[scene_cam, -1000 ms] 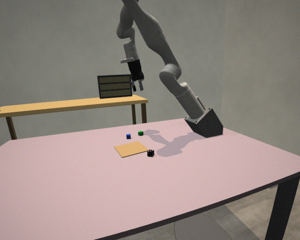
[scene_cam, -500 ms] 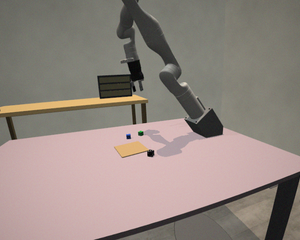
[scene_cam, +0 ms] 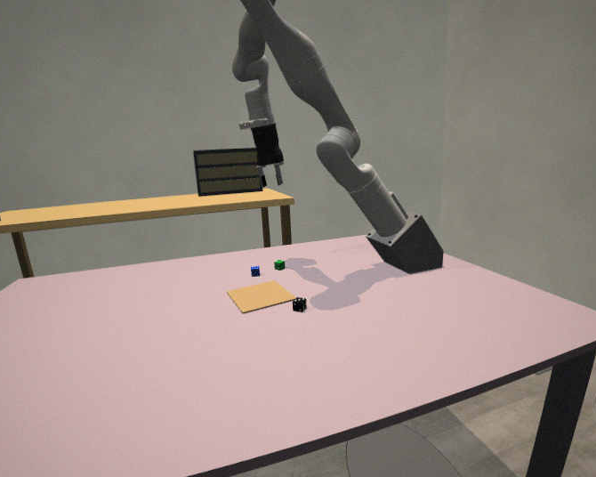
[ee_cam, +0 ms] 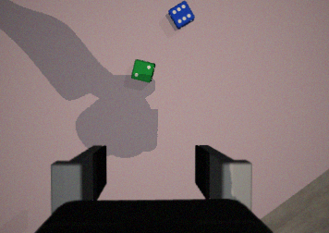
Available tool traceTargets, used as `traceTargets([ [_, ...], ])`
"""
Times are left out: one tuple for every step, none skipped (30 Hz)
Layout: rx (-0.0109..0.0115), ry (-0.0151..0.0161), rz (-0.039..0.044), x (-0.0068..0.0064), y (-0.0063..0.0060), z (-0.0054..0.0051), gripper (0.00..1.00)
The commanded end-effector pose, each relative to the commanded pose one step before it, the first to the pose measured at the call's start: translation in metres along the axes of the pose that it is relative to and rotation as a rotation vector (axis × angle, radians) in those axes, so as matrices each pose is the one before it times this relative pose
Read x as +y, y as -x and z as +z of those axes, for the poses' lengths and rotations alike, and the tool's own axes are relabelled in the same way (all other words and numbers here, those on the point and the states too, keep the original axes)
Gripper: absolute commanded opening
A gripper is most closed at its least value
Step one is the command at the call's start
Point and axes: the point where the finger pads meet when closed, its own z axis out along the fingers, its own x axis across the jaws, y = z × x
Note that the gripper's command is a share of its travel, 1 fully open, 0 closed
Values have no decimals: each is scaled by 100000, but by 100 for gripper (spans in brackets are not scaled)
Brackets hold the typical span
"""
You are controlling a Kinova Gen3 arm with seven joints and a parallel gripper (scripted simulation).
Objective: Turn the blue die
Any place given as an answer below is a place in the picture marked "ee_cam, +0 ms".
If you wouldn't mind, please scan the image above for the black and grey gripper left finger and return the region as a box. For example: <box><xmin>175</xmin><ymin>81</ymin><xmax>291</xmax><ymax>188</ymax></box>
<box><xmin>51</xmin><ymin>145</ymin><xmax>106</xmax><ymax>214</ymax></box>

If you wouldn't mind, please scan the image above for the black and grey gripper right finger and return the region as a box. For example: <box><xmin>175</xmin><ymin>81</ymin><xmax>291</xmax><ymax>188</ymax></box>
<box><xmin>195</xmin><ymin>145</ymin><xmax>252</xmax><ymax>210</ymax></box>

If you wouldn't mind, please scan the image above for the green die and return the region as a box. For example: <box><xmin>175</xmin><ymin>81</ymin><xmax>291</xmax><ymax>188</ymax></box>
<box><xmin>131</xmin><ymin>59</ymin><xmax>155</xmax><ymax>82</ymax></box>

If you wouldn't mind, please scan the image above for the blue die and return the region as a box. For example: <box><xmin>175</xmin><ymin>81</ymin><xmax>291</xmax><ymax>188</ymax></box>
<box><xmin>168</xmin><ymin>1</ymin><xmax>195</xmax><ymax>29</ymax></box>

